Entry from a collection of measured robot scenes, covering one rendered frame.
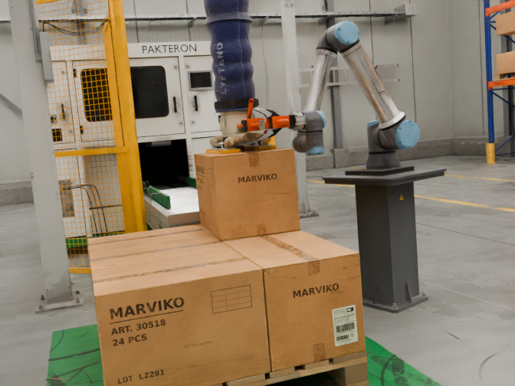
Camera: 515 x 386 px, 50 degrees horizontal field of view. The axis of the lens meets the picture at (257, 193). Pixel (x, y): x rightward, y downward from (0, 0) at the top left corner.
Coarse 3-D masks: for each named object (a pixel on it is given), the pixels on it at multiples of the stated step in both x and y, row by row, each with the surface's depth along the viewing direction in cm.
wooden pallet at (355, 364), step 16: (288, 368) 210; (304, 368) 213; (320, 368) 214; (336, 368) 225; (352, 368) 218; (224, 384) 206; (240, 384) 204; (256, 384) 206; (352, 384) 219; (368, 384) 221
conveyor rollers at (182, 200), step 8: (144, 192) 529; (168, 192) 509; (176, 192) 502; (184, 192) 496; (192, 192) 489; (176, 200) 440; (184, 200) 441; (192, 200) 434; (168, 208) 393; (176, 208) 394; (184, 208) 387; (192, 208) 381
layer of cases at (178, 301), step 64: (128, 256) 245; (192, 256) 234; (256, 256) 224; (320, 256) 215; (128, 320) 190; (192, 320) 197; (256, 320) 204; (320, 320) 213; (128, 384) 192; (192, 384) 199
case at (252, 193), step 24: (216, 168) 257; (240, 168) 260; (264, 168) 263; (288, 168) 266; (216, 192) 258; (240, 192) 261; (264, 192) 264; (288, 192) 267; (216, 216) 264; (240, 216) 262; (264, 216) 265; (288, 216) 268
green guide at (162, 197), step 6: (144, 186) 520; (150, 186) 479; (150, 192) 479; (156, 192) 434; (162, 192) 417; (156, 198) 442; (162, 198) 410; (168, 198) 389; (162, 204) 408; (168, 204) 390
